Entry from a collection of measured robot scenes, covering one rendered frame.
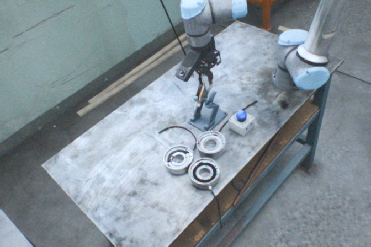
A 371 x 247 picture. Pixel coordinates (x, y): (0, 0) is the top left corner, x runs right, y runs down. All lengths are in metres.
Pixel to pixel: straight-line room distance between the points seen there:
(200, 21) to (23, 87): 1.78
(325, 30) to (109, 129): 0.88
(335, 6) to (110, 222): 0.97
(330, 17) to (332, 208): 1.21
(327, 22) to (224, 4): 0.34
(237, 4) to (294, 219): 1.32
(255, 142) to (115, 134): 0.55
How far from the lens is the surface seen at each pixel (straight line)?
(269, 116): 1.36
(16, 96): 2.61
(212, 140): 1.25
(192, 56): 1.12
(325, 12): 1.17
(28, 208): 2.42
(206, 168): 1.18
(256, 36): 1.77
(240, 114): 1.26
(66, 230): 2.21
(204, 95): 1.24
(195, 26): 1.05
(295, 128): 1.66
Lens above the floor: 1.80
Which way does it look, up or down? 45 degrees down
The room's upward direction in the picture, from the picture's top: 11 degrees counter-clockwise
